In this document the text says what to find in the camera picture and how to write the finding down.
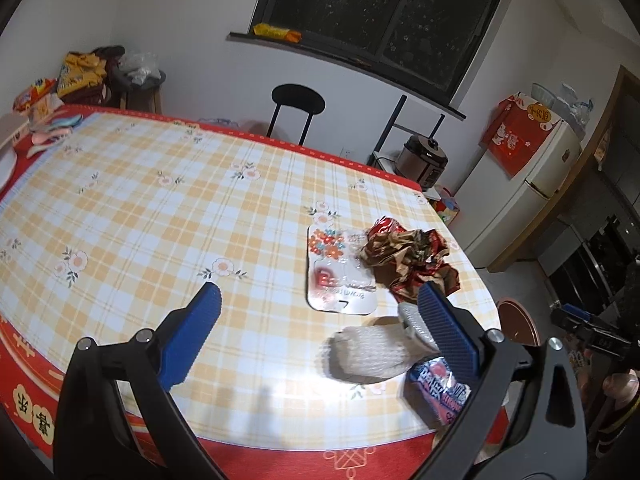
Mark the red trimmed shopping bag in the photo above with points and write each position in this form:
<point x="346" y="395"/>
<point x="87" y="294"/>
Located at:
<point x="447" y="205"/>

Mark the beige cardboard box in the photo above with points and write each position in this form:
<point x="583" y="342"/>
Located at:
<point x="12" y="130"/>

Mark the crumpled clear plastic bag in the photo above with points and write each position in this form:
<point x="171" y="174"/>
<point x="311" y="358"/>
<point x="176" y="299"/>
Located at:
<point x="137" y="67"/>

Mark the white wall socket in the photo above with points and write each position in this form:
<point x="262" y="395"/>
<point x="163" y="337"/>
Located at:
<point x="345" y="152"/>

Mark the red printed cloth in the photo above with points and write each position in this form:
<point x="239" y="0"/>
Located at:
<point x="517" y="132"/>

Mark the black built-in oven stove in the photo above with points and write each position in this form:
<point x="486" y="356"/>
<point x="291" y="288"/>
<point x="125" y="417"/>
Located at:
<point x="595" y="270"/>

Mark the dark red cloth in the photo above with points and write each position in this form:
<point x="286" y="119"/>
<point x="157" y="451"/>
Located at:
<point x="107" y="55"/>

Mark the black round-back chair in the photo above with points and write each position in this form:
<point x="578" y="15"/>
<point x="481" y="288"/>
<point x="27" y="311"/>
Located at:
<point x="297" y="102"/>

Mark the black frame white rack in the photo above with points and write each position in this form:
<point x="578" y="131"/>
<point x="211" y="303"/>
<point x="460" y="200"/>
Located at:
<point x="395" y="125"/>

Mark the pink teal plastic packets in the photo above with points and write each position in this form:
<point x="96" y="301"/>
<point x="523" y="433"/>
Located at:
<point x="55" y="127"/>

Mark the yellow brown snack bag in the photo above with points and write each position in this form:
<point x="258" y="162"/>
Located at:
<point x="82" y="77"/>

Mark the brown round bin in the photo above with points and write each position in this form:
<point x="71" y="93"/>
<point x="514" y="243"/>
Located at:
<point x="517" y="322"/>

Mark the yellow snack packet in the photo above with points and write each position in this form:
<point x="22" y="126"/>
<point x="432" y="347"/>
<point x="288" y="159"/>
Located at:
<point x="275" y="32"/>

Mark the white foam net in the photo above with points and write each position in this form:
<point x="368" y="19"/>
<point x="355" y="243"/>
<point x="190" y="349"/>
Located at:
<point x="367" y="355"/>

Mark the clear plastic container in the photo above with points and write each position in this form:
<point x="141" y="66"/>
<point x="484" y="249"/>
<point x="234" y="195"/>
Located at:
<point x="217" y="122"/>

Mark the dark sliding window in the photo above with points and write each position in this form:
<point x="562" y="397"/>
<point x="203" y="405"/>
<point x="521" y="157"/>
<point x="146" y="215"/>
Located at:
<point x="390" y="15"/>

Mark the brown rice cooker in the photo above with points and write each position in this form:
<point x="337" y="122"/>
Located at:
<point x="425" y="160"/>

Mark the floral plastic tray lid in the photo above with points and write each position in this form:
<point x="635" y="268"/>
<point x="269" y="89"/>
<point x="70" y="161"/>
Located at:
<point x="332" y="270"/>

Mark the person's head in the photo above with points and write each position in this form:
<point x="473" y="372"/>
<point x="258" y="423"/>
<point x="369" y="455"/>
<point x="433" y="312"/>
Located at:
<point x="620" y="390"/>

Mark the orange snack packet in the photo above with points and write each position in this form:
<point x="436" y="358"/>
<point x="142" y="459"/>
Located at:
<point x="35" y="92"/>

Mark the pale plastic basin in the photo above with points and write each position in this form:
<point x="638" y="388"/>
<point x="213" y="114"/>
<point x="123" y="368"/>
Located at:
<point x="542" y="92"/>

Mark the red gold wrapper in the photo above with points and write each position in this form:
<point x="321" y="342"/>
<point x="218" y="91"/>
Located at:
<point x="410" y="255"/>

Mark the cream refrigerator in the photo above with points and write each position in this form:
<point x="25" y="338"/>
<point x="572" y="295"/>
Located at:
<point x="525" y="200"/>

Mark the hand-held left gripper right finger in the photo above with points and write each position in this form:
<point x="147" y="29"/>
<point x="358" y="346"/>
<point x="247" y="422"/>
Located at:
<point x="447" y="340"/>

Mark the blue purple snack packet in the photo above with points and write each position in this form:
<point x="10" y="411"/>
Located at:
<point x="435" y="390"/>

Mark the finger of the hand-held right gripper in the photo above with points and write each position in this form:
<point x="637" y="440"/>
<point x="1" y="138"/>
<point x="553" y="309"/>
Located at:
<point x="575" y="311"/>

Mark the wooden stool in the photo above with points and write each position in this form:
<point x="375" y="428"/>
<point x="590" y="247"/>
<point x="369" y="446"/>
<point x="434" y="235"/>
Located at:
<point x="142" y="92"/>

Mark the clear plastic bags bundle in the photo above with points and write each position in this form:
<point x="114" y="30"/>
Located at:
<point x="575" y="102"/>

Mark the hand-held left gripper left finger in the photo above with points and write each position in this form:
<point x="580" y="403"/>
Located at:
<point x="192" y="335"/>

